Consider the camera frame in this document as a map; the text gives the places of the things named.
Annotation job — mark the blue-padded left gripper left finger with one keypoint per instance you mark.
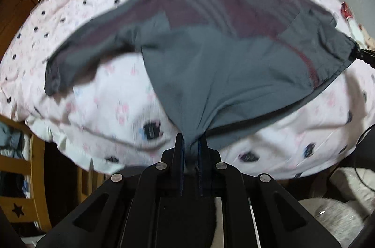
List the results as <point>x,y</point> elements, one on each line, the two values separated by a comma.
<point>123,211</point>

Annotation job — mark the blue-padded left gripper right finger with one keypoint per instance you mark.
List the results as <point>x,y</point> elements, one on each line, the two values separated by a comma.
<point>257,211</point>

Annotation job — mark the purple and grey jacket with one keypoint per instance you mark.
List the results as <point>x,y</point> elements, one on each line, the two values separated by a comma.
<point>223,68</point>

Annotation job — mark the grey fluffy cushion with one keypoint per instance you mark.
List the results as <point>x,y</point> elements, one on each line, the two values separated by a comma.
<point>345,219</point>

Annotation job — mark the pink cat-print bed quilt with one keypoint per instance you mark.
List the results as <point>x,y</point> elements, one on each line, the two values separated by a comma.
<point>114,119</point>

